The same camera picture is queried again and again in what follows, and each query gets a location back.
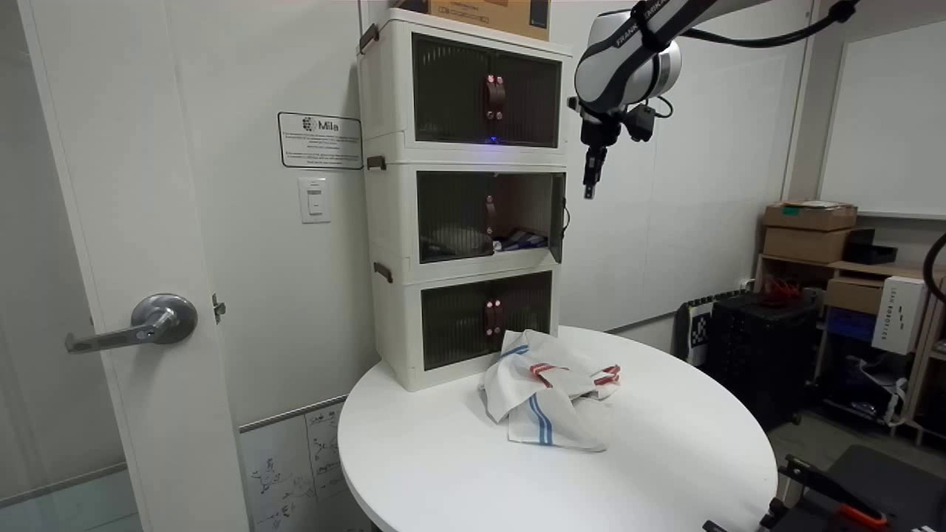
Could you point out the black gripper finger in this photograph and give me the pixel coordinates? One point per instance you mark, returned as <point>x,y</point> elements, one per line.
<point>593,170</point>

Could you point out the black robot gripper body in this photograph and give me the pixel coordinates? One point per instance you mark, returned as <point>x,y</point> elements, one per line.
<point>603,132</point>

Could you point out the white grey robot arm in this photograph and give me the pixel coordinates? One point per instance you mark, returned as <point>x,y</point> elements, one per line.
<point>630,58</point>

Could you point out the white stacked drawer cabinet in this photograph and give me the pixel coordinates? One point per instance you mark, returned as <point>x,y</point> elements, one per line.
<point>445,96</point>

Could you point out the blue checkered cloth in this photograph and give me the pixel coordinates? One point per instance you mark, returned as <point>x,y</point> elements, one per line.
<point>522,241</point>

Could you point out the white crumpled cloth inside cabinet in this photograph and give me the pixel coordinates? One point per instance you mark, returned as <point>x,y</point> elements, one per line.
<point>446,242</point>

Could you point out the cardboard box on cabinet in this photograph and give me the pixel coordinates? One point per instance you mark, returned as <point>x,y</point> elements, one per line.
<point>508,15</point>

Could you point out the cardboard box on shelf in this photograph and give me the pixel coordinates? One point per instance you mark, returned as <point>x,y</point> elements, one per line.
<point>808,232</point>

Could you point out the white red striped towel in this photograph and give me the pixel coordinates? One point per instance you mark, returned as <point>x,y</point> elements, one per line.
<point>537,392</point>

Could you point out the white whiteboard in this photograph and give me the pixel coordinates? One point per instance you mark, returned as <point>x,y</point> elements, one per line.
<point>888,127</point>

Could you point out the black storage crate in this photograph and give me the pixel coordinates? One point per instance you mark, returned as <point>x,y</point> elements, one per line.
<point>763,355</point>

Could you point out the white round table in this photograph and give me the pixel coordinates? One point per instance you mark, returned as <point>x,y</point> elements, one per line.
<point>678,452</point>

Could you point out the white product box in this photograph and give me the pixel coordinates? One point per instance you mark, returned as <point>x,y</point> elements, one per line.
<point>900,313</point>

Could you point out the wooden shelf unit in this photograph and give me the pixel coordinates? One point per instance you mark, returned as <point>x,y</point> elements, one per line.
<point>850,377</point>

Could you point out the red black tool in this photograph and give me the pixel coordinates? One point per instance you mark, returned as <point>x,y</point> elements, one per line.
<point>853,511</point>

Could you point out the white door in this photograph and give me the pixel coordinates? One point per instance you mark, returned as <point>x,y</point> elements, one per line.
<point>114,107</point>

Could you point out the white light switch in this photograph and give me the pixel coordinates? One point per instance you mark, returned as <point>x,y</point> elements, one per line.
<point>313,200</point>

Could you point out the wall sign plaque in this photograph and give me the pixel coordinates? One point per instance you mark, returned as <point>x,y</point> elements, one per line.
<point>321,142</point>

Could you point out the silver door lever handle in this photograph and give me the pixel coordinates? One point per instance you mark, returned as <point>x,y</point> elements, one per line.
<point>157,321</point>

